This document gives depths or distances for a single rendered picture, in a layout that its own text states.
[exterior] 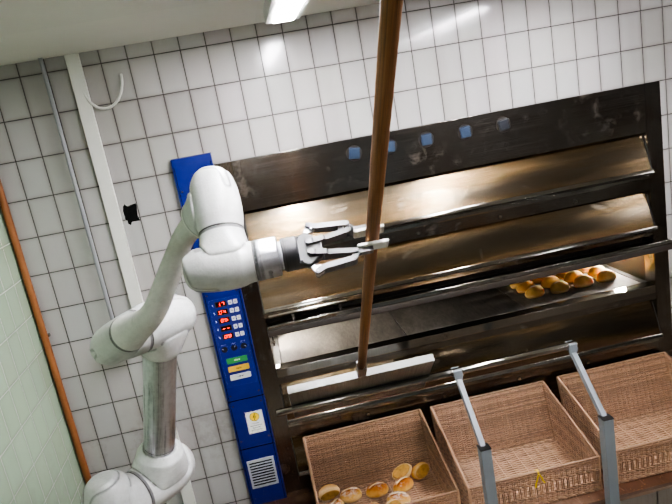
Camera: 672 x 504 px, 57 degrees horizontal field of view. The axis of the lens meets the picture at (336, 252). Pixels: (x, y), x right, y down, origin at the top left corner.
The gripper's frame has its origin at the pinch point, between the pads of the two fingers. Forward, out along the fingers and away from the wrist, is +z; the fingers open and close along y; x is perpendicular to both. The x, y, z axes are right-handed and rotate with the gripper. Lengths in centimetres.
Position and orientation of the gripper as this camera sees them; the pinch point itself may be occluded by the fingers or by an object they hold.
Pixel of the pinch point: (371, 238)
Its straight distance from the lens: 138.9
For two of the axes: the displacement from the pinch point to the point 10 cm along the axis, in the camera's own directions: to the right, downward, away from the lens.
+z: 9.8, -1.9, 1.0
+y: 2.2, 8.6, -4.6
